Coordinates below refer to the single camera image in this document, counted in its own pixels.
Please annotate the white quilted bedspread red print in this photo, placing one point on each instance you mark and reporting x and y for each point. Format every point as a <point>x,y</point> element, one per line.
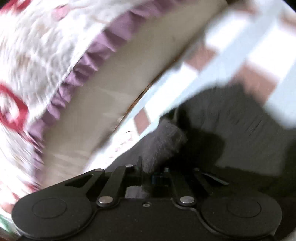
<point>34,58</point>

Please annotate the beige bed base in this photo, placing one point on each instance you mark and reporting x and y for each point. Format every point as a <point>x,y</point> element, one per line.
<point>115,81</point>

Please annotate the checkered floor mat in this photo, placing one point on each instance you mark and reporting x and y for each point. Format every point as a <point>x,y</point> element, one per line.
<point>254,34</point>

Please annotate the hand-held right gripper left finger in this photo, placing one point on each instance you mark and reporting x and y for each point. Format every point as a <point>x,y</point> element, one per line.
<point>120,176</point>

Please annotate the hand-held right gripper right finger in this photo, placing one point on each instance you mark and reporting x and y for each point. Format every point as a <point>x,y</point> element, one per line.
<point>161,179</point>

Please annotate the dark grey garment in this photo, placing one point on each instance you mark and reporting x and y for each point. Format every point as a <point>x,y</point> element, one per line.
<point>219,115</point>

